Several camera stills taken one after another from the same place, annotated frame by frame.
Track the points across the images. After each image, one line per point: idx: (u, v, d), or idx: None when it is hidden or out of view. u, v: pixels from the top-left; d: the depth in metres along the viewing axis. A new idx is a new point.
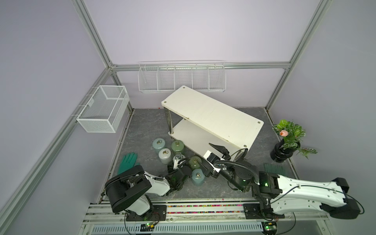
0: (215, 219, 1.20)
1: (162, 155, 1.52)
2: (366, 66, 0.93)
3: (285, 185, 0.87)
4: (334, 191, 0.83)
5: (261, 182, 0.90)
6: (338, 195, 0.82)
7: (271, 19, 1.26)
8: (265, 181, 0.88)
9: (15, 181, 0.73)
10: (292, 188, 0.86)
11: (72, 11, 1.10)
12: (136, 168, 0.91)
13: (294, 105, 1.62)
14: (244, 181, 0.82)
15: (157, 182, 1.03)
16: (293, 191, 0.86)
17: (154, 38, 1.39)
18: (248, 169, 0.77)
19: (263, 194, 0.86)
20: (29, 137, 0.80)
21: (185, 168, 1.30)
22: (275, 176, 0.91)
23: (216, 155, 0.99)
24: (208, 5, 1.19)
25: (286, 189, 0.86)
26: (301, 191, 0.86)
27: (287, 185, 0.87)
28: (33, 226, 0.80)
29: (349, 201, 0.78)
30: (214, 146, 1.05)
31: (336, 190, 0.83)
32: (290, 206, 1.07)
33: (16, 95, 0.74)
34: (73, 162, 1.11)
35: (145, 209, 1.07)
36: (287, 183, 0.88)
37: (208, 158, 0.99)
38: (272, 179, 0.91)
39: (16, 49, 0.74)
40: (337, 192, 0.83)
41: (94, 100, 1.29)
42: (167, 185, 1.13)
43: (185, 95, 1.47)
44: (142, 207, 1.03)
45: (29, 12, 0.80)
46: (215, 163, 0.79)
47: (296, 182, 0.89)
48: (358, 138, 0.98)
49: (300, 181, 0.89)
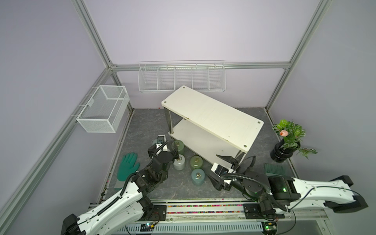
0: (215, 219, 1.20)
1: (176, 162, 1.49)
2: (367, 66, 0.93)
3: (301, 188, 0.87)
4: (344, 189, 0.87)
5: (277, 189, 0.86)
6: (347, 192, 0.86)
7: (271, 19, 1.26)
8: (283, 187, 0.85)
9: (15, 181, 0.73)
10: (309, 190, 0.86)
11: (72, 11, 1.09)
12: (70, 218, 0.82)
13: (294, 105, 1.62)
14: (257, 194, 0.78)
15: (102, 216, 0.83)
16: (311, 194, 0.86)
17: (153, 39, 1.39)
18: (258, 182, 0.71)
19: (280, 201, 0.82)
20: (29, 136, 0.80)
21: (160, 154, 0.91)
22: (291, 180, 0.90)
23: (223, 168, 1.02)
24: (207, 5, 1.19)
25: (303, 192, 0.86)
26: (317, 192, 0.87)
27: (304, 188, 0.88)
28: (34, 226, 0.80)
29: (358, 198, 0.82)
30: (222, 157, 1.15)
31: (345, 188, 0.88)
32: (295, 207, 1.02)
33: (16, 95, 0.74)
34: (73, 162, 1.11)
35: (138, 216, 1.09)
36: (303, 186, 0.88)
37: (216, 171, 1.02)
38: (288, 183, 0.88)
39: (16, 49, 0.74)
40: (346, 190, 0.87)
41: (94, 100, 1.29)
42: (130, 197, 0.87)
43: (185, 96, 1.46)
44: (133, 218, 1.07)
45: (29, 12, 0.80)
46: (223, 176, 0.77)
47: (311, 184, 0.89)
48: (358, 138, 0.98)
49: (315, 183, 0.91)
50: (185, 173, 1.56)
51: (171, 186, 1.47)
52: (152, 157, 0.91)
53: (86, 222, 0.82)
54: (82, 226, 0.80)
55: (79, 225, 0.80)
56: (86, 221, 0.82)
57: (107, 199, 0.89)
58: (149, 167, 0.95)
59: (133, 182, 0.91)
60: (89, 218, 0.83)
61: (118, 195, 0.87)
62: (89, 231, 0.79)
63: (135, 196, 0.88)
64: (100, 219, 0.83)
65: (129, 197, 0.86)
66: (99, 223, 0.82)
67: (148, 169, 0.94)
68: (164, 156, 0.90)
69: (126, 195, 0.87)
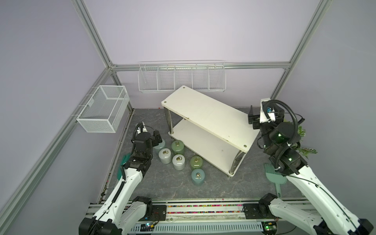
0: (215, 219, 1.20)
1: (176, 162, 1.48)
2: (366, 66, 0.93)
3: (306, 173, 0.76)
4: (348, 220, 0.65)
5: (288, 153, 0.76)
6: (349, 224, 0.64)
7: (271, 18, 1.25)
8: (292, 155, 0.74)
9: (15, 181, 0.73)
10: (308, 181, 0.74)
11: (71, 11, 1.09)
12: (85, 222, 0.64)
13: (294, 105, 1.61)
14: (278, 138, 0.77)
15: (120, 199, 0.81)
16: (307, 183, 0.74)
17: (154, 38, 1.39)
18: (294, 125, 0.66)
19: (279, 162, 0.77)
20: (29, 136, 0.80)
21: (138, 135, 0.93)
22: (304, 162, 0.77)
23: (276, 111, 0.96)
24: (207, 6, 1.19)
25: (303, 176, 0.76)
26: (316, 190, 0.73)
27: (308, 175, 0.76)
28: (34, 226, 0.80)
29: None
30: (225, 135, 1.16)
31: (351, 221, 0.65)
32: (287, 212, 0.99)
33: (16, 95, 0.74)
34: (73, 162, 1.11)
35: (144, 211, 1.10)
36: (310, 174, 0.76)
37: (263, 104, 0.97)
38: (299, 164, 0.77)
39: (15, 49, 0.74)
40: (350, 222, 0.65)
41: (94, 100, 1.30)
42: (134, 177, 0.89)
43: (185, 95, 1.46)
44: (139, 213, 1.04)
45: (29, 12, 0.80)
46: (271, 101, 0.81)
47: (318, 182, 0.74)
48: (357, 138, 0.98)
49: (325, 188, 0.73)
50: (185, 173, 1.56)
51: (171, 186, 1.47)
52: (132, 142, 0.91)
53: (106, 213, 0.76)
54: (104, 218, 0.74)
55: (100, 219, 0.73)
56: (105, 212, 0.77)
57: (113, 190, 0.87)
58: (134, 152, 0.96)
59: (128, 168, 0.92)
60: (107, 208, 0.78)
61: (123, 179, 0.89)
62: (114, 218, 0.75)
63: (137, 175, 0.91)
64: (118, 203, 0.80)
65: (132, 177, 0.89)
66: (119, 208, 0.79)
67: (134, 154, 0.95)
68: (144, 136, 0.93)
69: (129, 177, 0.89)
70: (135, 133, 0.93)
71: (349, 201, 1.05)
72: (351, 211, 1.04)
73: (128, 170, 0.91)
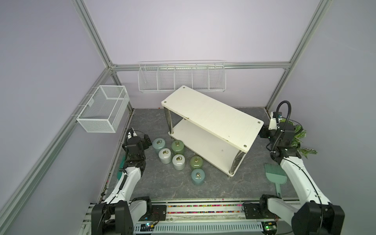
0: (215, 219, 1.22)
1: (176, 162, 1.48)
2: (366, 66, 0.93)
3: (293, 158, 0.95)
4: (318, 195, 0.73)
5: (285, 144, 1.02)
6: (317, 198, 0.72)
7: (271, 18, 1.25)
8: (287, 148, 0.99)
9: (15, 181, 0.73)
10: (293, 164, 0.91)
11: (72, 11, 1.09)
12: (97, 207, 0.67)
13: (294, 105, 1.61)
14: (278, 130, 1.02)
15: (127, 186, 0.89)
16: (292, 165, 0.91)
17: (154, 39, 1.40)
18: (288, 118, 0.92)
19: (275, 148, 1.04)
20: (29, 136, 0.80)
21: (130, 140, 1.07)
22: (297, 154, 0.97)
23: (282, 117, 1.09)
24: (208, 6, 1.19)
25: (291, 160, 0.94)
26: (297, 172, 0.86)
27: (293, 160, 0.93)
28: (34, 226, 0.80)
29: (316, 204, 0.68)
30: (226, 135, 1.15)
31: (320, 196, 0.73)
32: (281, 211, 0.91)
33: (16, 95, 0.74)
34: (72, 162, 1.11)
35: (144, 208, 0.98)
36: (296, 161, 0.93)
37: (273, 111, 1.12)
38: (293, 154, 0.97)
39: (16, 49, 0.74)
40: (318, 197, 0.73)
41: (94, 100, 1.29)
42: (134, 172, 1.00)
43: (185, 95, 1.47)
44: (141, 209, 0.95)
45: (29, 12, 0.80)
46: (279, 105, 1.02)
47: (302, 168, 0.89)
48: (357, 138, 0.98)
49: (310, 177, 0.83)
50: (185, 173, 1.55)
51: (171, 186, 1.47)
52: (126, 147, 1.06)
53: (116, 197, 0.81)
54: (115, 200, 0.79)
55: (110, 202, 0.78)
56: (114, 197, 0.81)
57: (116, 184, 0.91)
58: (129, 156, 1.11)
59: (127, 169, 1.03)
60: (116, 194, 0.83)
61: (125, 174, 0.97)
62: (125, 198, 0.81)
63: (136, 171, 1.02)
64: (125, 190, 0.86)
65: (133, 172, 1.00)
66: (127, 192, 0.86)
67: (129, 158, 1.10)
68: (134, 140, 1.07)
69: (130, 173, 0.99)
70: (126, 139, 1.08)
71: (348, 202, 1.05)
72: (350, 212, 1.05)
73: (127, 170, 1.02)
